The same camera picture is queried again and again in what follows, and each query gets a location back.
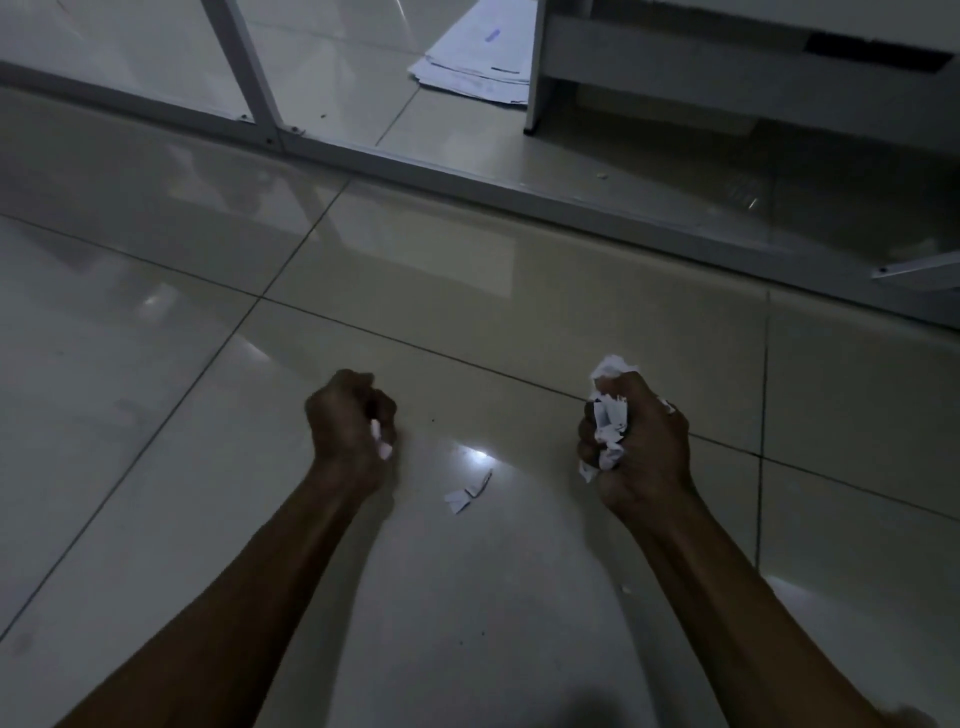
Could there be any person's left hand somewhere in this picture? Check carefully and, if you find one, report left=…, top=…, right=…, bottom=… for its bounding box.
left=303, top=368, right=399, bottom=487

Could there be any person's right hand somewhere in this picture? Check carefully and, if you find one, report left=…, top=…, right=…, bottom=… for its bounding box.
left=576, top=371, right=701, bottom=526

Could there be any person's left forearm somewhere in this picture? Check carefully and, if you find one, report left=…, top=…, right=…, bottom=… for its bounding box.
left=56, top=459, right=391, bottom=728

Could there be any person's right forearm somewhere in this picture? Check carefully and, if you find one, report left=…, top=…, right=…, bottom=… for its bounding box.
left=622, top=487, right=939, bottom=728

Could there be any white desk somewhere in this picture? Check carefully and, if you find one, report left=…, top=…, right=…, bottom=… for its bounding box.
left=522, top=0, right=960, bottom=157

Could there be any stack of white paper sheets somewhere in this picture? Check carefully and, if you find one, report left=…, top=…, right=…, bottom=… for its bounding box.
left=407, top=0, right=541, bottom=107

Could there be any white metal partition frame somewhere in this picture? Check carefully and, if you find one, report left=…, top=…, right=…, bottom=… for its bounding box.
left=0, top=0, right=960, bottom=331

